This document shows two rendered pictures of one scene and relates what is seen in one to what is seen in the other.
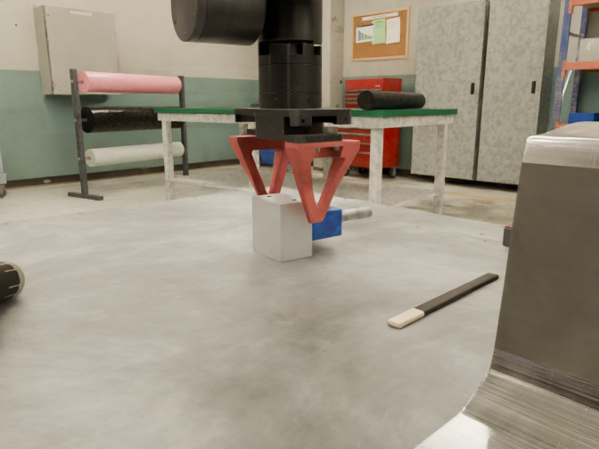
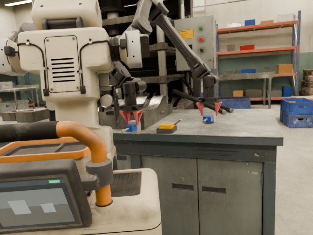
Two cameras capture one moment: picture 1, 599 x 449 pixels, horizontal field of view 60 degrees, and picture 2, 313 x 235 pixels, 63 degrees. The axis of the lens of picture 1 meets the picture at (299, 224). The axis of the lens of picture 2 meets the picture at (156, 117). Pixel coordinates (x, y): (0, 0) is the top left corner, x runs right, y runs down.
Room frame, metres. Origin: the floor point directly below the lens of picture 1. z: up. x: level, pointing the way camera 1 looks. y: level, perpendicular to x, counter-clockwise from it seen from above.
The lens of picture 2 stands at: (1.55, -0.83, 1.09)
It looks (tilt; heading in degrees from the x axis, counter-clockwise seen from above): 10 degrees down; 154
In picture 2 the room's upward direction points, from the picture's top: 4 degrees counter-clockwise
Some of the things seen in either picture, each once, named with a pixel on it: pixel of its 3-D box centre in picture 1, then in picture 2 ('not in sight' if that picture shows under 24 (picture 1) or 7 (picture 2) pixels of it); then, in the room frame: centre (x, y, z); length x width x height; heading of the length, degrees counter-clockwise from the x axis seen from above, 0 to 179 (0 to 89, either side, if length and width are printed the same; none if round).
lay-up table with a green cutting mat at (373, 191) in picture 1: (292, 155); not in sight; (4.41, 0.06, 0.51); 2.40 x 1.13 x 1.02; 50
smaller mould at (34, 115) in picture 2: not in sight; (35, 114); (-0.44, -0.80, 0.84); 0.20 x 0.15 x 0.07; 133
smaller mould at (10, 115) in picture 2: not in sight; (18, 114); (-0.61, -0.92, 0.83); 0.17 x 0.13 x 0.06; 133
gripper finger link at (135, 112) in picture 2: not in sight; (134, 115); (0.42, -0.39, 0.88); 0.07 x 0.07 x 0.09; 36
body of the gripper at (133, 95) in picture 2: not in sight; (130, 100); (0.40, -0.40, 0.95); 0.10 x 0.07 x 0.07; 36
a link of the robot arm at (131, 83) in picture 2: not in sight; (130, 88); (0.40, -0.39, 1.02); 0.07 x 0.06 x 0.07; 118
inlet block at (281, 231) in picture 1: (320, 219); (207, 119); (0.50, -0.02, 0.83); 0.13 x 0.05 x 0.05; 126
